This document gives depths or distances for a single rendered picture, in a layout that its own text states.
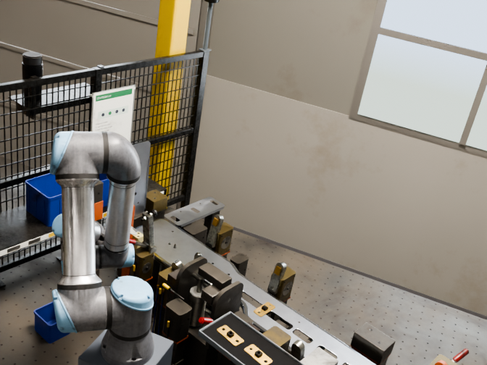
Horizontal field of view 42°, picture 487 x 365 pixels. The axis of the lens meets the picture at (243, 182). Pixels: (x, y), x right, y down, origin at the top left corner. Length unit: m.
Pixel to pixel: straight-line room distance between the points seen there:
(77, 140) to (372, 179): 2.53
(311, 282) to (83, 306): 1.48
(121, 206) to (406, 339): 1.47
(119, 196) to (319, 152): 2.30
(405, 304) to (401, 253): 1.15
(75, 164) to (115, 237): 0.32
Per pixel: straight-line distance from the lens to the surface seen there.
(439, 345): 2.87
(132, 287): 1.75
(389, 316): 2.92
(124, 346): 1.81
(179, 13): 2.87
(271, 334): 2.05
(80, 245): 1.72
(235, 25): 3.93
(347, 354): 2.19
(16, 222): 2.55
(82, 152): 1.71
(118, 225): 1.89
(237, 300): 2.09
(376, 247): 4.15
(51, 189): 2.66
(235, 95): 4.03
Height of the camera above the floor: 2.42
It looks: 28 degrees down
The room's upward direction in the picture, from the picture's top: 10 degrees clockwise
